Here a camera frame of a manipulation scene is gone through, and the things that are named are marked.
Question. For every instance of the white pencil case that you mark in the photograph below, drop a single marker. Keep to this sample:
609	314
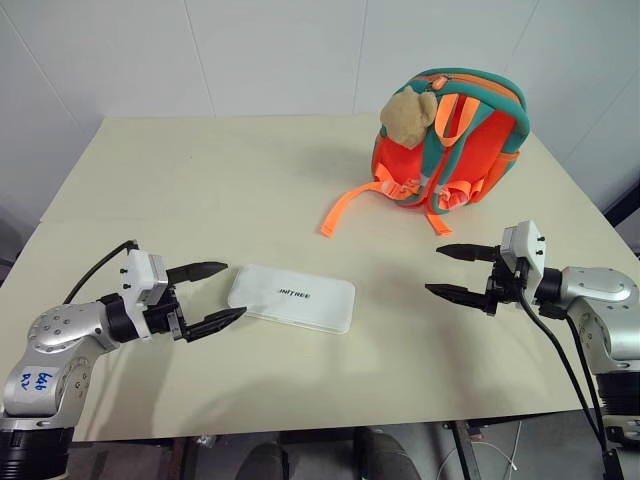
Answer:
292	300

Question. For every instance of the orange and teal backpack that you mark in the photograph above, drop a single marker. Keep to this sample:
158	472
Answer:
465	150

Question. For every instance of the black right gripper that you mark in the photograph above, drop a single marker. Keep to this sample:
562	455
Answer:
507	285

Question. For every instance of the black table frame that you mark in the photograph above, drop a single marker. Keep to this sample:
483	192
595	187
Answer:
462	450

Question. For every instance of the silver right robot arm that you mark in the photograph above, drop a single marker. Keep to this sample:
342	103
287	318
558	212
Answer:
597	305

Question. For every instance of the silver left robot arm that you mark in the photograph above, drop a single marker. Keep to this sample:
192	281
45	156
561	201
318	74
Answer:
60	330

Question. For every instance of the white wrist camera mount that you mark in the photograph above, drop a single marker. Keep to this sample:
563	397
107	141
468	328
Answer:
530	250
140	272

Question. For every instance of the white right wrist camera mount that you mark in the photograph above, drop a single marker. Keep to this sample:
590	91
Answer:
530	250

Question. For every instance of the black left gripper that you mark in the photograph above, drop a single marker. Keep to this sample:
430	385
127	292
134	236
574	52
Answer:
161	315

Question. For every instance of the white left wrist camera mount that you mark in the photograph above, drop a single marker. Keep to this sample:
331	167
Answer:
140	272

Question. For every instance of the beige plush bear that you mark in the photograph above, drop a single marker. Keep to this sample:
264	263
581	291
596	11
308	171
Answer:
406	117

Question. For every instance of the dark rounded shape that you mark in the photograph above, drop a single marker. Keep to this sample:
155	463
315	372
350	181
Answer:
382	455

